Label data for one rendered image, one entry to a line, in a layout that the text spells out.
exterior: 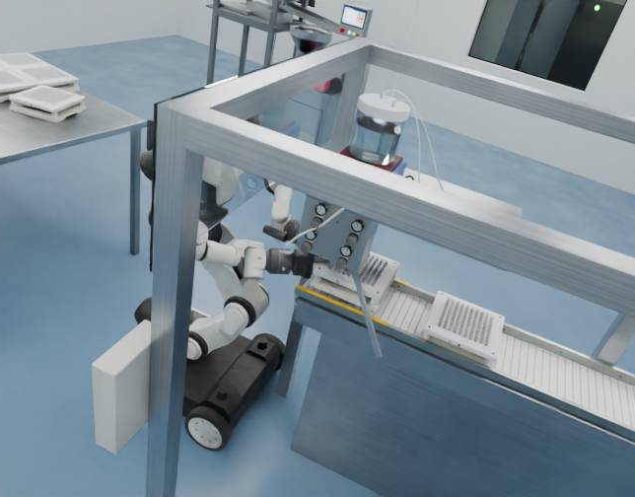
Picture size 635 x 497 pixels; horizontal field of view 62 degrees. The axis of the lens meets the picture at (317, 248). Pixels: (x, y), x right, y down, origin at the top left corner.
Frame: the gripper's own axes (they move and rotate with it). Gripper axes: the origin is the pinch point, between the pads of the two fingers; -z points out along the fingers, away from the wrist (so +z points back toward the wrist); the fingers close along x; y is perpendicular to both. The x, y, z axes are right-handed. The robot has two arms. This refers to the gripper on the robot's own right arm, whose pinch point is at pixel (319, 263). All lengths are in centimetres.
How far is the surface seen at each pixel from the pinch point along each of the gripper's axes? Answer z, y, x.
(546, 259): -5, 94, -66
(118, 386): 56, 67, -12
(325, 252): 2.3, 11.9, -12.2
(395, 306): -28.8, 7.3, 11.9
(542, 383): -69, 42, 14
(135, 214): 78, -130, 61
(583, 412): -74, 56, 11
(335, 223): 1.4, 12.5, -23.5
